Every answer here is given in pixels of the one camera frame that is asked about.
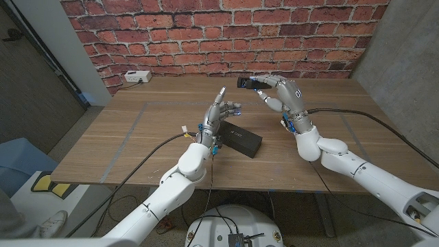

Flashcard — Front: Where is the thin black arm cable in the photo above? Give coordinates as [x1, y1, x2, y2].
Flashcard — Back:
[187, 154, 215, 247]
[308, 161, 438, 238]

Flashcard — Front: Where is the white power strip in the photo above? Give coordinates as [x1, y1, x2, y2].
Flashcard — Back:
[123, 70, 153, 84]

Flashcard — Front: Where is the white floor board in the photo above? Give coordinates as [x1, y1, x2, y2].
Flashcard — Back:
[10, 170, 114, 237]

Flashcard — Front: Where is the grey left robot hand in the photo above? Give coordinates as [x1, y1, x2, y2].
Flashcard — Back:
[197, 86, 242, 147]

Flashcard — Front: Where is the black door handle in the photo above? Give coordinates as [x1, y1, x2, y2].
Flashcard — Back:
[1, 27, 24, 43]

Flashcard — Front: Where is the orange wire bundle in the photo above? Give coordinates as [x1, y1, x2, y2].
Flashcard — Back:
[157, 216, 174, 233]

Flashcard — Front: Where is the grey torso electronics module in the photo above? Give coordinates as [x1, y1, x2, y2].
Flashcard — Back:
[228, 233, 254, 247]

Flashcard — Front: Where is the black power strip cord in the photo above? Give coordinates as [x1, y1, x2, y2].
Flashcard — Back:
[118, 80, 142, 91]

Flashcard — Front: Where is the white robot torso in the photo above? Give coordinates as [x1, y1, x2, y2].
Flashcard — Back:
[185, 204, 285, 247]

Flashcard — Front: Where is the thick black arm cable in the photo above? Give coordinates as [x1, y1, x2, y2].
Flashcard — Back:
[307, 108, 439, 169]
[64, 132, 200, 238]

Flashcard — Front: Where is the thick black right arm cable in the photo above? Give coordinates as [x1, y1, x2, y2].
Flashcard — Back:
[307, 108, 439, 169]

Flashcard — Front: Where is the person's grey trouser leg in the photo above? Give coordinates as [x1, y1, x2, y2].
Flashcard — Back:
[0, 190, 39, 239]

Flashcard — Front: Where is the black stapler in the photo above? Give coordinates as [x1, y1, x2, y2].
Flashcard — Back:
[237, 75, 272, 91]

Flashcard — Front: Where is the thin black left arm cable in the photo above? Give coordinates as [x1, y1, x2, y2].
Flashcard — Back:
[187, 154, 215, 247]

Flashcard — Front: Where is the blue upholstered seat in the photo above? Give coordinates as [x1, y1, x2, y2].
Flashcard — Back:
[0, 137, 59, 198]

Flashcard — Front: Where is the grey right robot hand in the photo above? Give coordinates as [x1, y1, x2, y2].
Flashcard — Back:
[249, 74, 315, 134]

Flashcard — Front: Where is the red brick printed backdrop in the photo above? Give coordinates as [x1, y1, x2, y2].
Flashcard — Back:
[60, 0, 392, 95]

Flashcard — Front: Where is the metal table leg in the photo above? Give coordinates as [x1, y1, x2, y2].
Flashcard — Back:
[313, 193, 336, 238]

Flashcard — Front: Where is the black rectangular box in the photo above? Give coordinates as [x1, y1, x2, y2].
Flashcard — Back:
[217, 119, 263, 159]

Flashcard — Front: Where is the dark grey door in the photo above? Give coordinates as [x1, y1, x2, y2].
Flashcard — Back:
[0, 6, 86, 155]

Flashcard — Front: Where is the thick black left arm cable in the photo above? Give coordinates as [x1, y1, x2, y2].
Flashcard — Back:
[64, 132, 200, 238]

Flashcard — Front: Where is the black floor cable loop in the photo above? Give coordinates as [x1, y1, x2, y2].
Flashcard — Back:
[180, 189, 241, 236]

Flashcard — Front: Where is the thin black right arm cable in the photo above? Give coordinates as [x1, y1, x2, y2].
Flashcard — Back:
[308, 161, 438, 238]

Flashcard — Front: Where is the white sneaker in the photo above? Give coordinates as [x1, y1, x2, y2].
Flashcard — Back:
[39, 209, 69, 238]

